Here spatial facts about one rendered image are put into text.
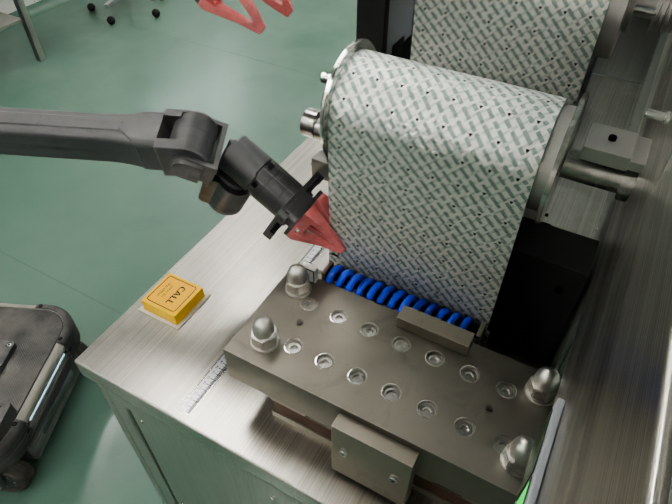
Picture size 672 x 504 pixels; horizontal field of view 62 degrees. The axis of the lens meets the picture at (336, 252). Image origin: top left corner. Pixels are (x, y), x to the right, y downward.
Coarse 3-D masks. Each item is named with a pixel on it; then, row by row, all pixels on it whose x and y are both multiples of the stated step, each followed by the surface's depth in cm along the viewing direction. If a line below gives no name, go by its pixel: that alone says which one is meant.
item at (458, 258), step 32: (352, 192) 69; (384, 192) 66; (352, 224) 73; (384, 224) 70; (416, 224) 67; (448, 224) 65; (480, 224) 62; (352, 256) 77; (384, 256) 73; (416, 256) 70; (448, 256) 68; (480, 256) 65; (416, 288) 74; (448, 288) 71; (480, 288) 68; (480, 320) 72
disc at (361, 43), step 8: (360, 40) 64; (368, 40) 66; (352, 48) 63; (360, 48) 65; (368, 48) 67; (344, 56) 62; (336, 64) 61; (344, 64) 63; (336, 72) 62; (328, 80) 62; (336, 80) 62; (328, 88) 61; (328, 96) 62; (328, 104) 62; (320, 112) 63; (328, 112) 63; (320, 120) 63; (320, 128) 63; (320, 136) 64
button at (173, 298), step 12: (168, 276) 92; (156, 288) 90; (168, 288) 90; (180, 288) 90; (192, 288) 90; (144, 300) 88; (156, 300) 88; (168, 300) 88; (180, 300) 88; (192, 300) 89; (156, 312) 88; (168, 312) 87; (180, 312) 87
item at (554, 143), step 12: (564, 108) 56; (564, 120) 55; (552, 132) 55; (564, 132) 54; (552, 144) 55; (552, 156) 55; (540, 168) 55; (540, 180) 56; (540, 192) 57; (528, 204) 59
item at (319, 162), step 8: (320, 152) 80; (312, 160) 79; (320, 160) 79; (312, 168) 80; (320, 168) 79; (328, 176) 80; (328, 184) 82; (328, 192) 83; (328, 256) 97; (320, 264) 96; (320, 272) 95
